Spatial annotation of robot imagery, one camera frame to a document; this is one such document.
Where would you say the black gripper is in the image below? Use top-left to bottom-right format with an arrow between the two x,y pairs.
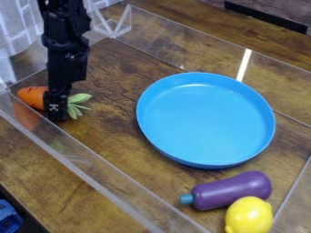
38,0 -> 91,122

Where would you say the orange toy carrot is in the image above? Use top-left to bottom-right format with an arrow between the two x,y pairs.
18,86 -> 93,119

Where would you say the blue round tray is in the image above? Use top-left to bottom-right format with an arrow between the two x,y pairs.
137,72 -> 277,169

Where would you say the white patterned curtain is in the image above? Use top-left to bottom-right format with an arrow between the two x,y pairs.
0,0 -> 122,58

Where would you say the blue object at corner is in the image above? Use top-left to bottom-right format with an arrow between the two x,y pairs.
0,199 -> 23,233

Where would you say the purple toy eggplant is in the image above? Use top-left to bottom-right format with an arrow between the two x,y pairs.
181,171 -> 273,210

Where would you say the dark baseboard strip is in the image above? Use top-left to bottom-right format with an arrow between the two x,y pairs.
225,1 -> 307,35

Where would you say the yellow toy lemon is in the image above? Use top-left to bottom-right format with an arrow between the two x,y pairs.
225,197 -> 274,233

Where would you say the clear acrylic enclosure wall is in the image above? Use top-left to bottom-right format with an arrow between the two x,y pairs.
0,0 -> 311,233

